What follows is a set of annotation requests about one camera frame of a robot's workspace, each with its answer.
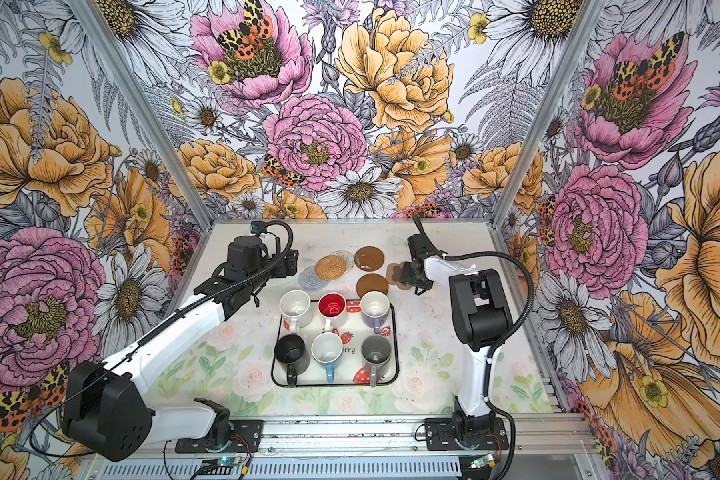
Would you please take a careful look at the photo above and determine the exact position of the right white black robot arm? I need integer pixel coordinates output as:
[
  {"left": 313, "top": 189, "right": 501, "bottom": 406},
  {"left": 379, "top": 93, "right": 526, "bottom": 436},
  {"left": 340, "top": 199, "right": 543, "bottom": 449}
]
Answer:
[{"left": 401, "top": 232, "right": 534, "bottom": 453}]

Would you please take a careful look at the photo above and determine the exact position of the scratched dark wooden round coaster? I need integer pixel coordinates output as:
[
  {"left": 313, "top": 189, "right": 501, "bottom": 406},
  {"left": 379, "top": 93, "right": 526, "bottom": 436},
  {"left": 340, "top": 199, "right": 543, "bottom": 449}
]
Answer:
[{"left": 354, "top": 246, "right": 385, "bottom": 272}]

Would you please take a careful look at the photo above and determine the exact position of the aluminium front rail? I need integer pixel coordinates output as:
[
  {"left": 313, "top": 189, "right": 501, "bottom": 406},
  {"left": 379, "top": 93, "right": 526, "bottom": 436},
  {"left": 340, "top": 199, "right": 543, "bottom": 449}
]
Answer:
[{"left": 128, "top": 412, "right": 596, "bottom": 459}]

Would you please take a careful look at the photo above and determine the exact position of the grey mug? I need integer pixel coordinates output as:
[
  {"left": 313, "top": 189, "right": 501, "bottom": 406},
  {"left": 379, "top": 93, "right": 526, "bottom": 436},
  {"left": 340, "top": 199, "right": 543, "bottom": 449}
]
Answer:
[{"left": 361, "top": 334, "right": 393, "bottom": 387}]

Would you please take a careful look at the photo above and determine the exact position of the plain wooden round coaster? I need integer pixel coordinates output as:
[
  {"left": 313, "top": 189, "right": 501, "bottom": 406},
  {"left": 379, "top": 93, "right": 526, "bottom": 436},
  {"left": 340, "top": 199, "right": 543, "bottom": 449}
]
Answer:
[{"left": 356, "top": 273, "right": 389, "bottom": 298}]

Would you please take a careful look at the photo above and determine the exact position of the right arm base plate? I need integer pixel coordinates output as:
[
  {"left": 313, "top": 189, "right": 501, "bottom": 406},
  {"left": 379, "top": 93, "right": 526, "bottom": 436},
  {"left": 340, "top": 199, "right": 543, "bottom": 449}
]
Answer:
[{"left": 423, "top": 417, "right": 509, "bottom": 451}]

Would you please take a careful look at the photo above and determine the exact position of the paw shaped wooden coaster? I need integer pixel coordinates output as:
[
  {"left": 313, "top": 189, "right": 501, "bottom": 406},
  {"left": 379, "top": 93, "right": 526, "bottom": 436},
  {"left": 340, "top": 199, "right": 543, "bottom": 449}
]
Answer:
[{"left": 385, "top": 263, "right": 411, "bottom": 291}]

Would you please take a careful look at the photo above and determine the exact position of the lavender mug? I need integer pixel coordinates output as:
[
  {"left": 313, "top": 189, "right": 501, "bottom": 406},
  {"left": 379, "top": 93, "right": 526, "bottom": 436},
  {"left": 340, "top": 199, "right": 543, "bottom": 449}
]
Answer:
[{"left": 360, "top": 291, "right": 390, "bottom": 334}]

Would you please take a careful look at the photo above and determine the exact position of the strawberry print serving tray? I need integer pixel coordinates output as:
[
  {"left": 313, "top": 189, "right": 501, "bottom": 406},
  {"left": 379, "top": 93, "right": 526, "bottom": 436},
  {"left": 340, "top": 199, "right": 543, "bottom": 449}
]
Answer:
[{"left": 271, "top": 300, "right": 400, "bottom": 388}]

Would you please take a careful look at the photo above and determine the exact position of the red inside white mug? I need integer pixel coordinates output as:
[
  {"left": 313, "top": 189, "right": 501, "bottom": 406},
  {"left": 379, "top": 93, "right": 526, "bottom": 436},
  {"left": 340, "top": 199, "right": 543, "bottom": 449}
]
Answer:
[{"left": 318, "top": 292, "right": 348, "bottom": 332}]

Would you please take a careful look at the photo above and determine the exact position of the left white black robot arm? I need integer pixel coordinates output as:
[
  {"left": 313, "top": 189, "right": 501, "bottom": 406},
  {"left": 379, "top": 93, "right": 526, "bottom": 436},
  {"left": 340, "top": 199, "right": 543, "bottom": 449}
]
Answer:
[{"left": 60, "top": 233, "right": 299, "bottom": 462}]

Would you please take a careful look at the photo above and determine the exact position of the black mug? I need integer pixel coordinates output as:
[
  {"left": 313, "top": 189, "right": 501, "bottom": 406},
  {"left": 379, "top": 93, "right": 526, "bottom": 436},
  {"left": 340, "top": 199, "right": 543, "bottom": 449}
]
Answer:
[{"left": 274, "top": 334, "right": 311, "bottom": 388}]

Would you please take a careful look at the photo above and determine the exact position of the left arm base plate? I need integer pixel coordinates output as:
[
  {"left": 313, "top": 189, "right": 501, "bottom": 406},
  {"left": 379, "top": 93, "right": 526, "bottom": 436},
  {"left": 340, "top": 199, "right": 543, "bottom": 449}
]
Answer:
[{"left": 174, "top": 419, "right": 264, "bottom": 454}]

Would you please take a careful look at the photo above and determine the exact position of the multicolour woven round coaster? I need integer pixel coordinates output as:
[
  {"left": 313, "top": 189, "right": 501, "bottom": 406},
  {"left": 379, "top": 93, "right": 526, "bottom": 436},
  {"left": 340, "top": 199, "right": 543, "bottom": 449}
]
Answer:
[{"left": 331, "top": 250, "right": 355, "bottom": 272}]

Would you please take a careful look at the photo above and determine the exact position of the blue handled white mug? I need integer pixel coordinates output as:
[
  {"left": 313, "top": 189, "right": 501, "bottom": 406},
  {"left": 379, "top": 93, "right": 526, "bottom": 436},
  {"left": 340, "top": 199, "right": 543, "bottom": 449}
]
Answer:
[{"left": 311, "top": 332, "right": 343, "bottom": 384}]

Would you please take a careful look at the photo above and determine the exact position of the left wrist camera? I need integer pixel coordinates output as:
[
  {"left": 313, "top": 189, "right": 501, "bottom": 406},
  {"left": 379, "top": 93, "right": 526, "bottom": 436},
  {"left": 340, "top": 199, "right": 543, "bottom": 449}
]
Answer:
[{"left": 250, "top": 220, "right": 268, "bottom": 236}]

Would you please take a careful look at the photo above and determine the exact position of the grey woven round coaster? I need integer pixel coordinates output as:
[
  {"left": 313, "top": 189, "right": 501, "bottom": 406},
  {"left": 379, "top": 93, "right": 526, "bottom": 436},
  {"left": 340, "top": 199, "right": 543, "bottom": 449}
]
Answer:
[{"left": 298, "top": 266, "right": 329, "bottom": 291}]

